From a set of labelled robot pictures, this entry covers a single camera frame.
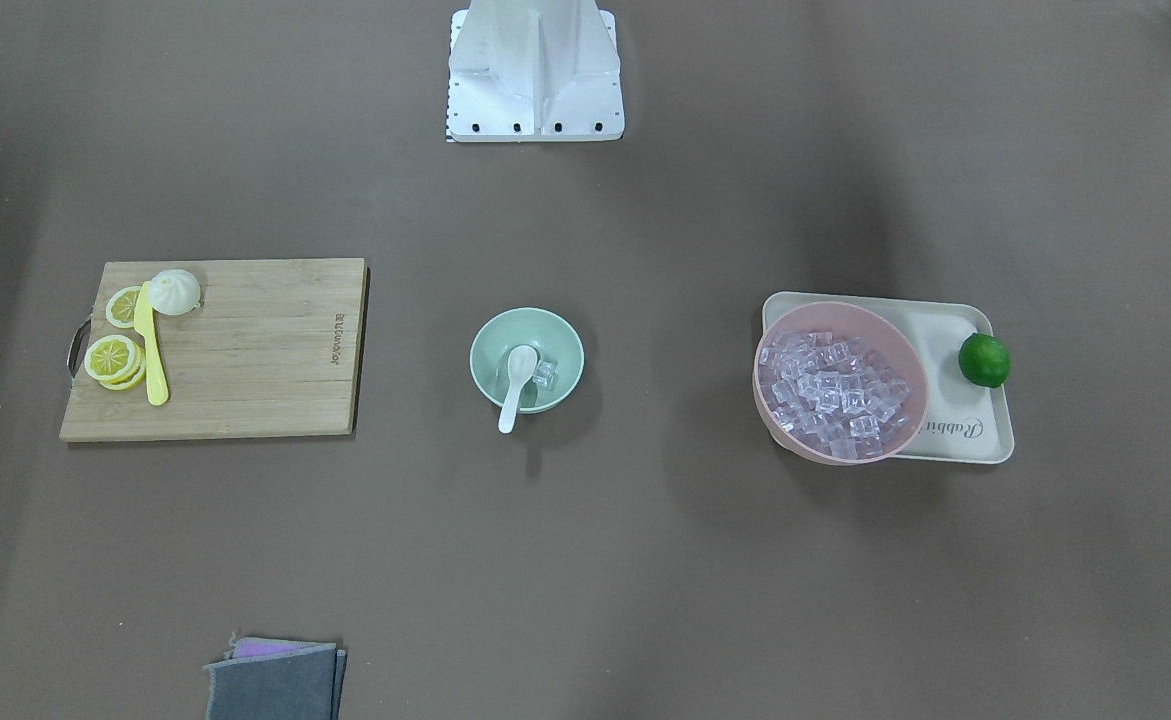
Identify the upper lemon slice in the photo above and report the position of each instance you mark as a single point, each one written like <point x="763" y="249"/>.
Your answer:
<point x="120" y="308"/>

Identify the yellow plastic knife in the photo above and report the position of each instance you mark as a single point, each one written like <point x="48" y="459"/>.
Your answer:
<point x="157" y="390"/>

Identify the pile of clear ice cubes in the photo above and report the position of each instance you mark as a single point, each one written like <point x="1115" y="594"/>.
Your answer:
<point x="834" y="393"/>

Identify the purple cloth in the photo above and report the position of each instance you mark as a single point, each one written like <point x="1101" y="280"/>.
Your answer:
<point x="246" y="647"/>

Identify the white ceramic spoon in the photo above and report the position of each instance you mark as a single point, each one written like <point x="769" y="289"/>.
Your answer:
<point x="522" y="362"/>

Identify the lower lemon slice stack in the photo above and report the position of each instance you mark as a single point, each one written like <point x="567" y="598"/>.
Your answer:
<point x="116" y="362"/>

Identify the wooden cutting board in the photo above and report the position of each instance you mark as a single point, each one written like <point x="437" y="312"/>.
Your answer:
<point x="273" y="350"/>

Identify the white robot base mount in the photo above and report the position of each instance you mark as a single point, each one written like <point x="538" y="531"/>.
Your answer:
<point x="534" y="71"/>

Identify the white steamed bun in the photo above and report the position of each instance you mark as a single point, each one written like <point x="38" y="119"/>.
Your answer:
<point x="174" y="292"/>

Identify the pink bowl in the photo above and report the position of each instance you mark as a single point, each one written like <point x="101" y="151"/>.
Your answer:
<point x="848" y="320"/>

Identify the clear ice cube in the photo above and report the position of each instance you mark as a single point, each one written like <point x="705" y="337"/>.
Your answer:
<point x="545" y="374"/>

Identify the green lime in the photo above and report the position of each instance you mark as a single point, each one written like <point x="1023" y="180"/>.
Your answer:
<point x="984" y="360"/>

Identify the cream plastic tray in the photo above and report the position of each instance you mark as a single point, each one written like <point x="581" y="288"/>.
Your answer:
<point x="963" y="423"/>

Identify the mint green bowl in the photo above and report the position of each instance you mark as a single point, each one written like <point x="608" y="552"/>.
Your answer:
<point x="554" y="338"/>

